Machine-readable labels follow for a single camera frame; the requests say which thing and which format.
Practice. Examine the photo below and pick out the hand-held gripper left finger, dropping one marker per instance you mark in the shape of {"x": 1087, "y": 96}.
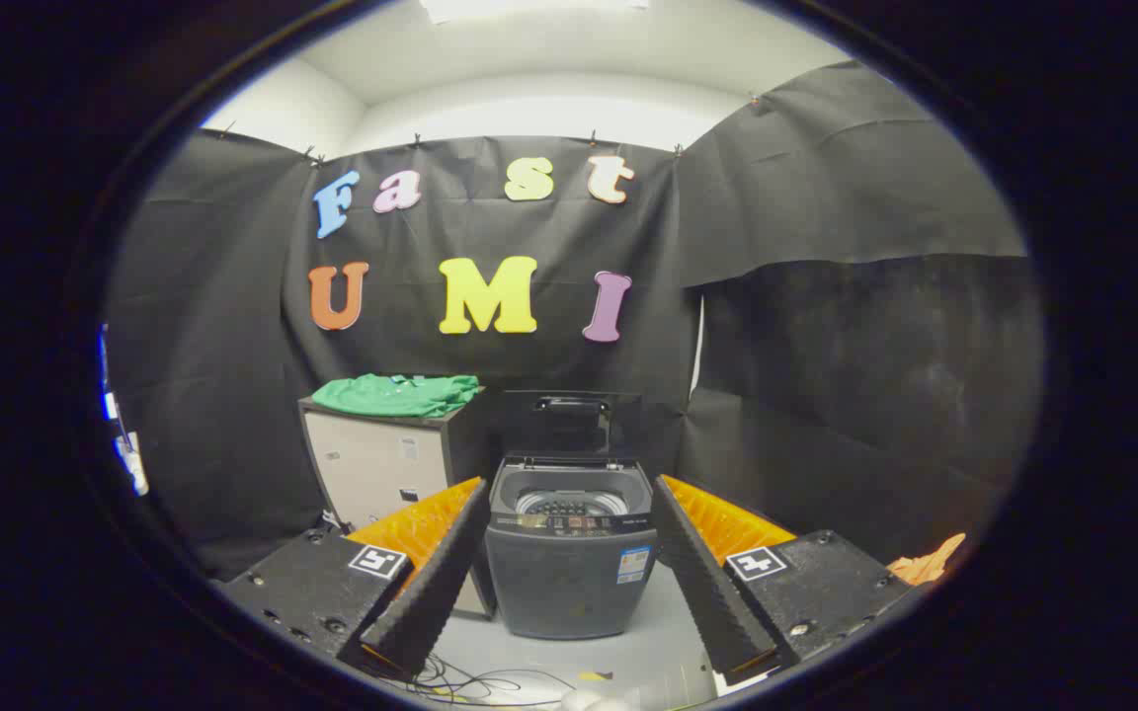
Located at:
{"x": 436, "y": 592}

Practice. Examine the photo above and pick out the orange crumpled sheet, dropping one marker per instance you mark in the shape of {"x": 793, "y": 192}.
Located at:
{"x": 925, "y": 565}

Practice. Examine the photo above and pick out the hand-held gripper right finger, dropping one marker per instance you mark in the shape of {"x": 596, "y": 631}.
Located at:
{"x": 712, "y": 592}

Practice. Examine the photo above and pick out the green polo shirt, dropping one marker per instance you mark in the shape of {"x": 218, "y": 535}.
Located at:
{"x": 391, "y": 395}

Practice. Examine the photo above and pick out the dark grey washing machine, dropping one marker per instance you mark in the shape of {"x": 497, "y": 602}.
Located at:
{"x": 559, "y": 588}

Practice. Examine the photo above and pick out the yellow floor tape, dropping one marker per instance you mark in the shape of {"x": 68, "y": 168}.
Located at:
{"x": 595, "y": 676}

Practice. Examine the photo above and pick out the grey cabinet with dark top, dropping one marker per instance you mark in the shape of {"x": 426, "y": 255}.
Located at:
{"x": 371, "y": 464}

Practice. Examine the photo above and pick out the blue and white edge object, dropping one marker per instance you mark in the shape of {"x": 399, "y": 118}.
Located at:
{"x": 132, "y": 459}

